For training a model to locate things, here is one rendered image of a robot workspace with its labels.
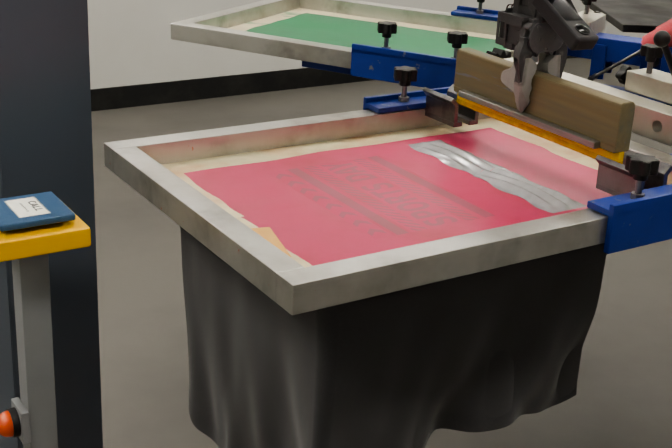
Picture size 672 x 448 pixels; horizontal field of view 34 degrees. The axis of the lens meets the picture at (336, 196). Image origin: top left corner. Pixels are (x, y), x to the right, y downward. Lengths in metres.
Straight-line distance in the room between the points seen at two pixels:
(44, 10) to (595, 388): 1.93
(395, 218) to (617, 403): 1.67
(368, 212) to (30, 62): 0.62
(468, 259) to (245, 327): 0.37
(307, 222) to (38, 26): 0.58
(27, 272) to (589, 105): 0.84
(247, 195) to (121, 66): 4.00
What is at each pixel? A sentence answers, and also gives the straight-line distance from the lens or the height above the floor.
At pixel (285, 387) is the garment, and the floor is 0.74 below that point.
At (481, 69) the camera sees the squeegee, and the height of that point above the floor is 1.09.
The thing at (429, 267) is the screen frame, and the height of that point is 0.97.
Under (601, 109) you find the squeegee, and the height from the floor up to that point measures 1.09.
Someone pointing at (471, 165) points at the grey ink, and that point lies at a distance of 1.75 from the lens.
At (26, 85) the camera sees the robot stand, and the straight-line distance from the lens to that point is 1.82.
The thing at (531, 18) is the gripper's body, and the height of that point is 1.20.
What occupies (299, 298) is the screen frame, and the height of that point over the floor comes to 0.97.
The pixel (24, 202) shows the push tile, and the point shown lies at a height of 0.97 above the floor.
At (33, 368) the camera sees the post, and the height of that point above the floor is 0.74.
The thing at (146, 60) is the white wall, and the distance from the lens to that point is 5.60.
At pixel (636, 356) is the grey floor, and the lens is 3.36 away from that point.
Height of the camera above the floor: 1.50
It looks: 20 degrees down
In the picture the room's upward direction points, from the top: 3 degrees clockwise
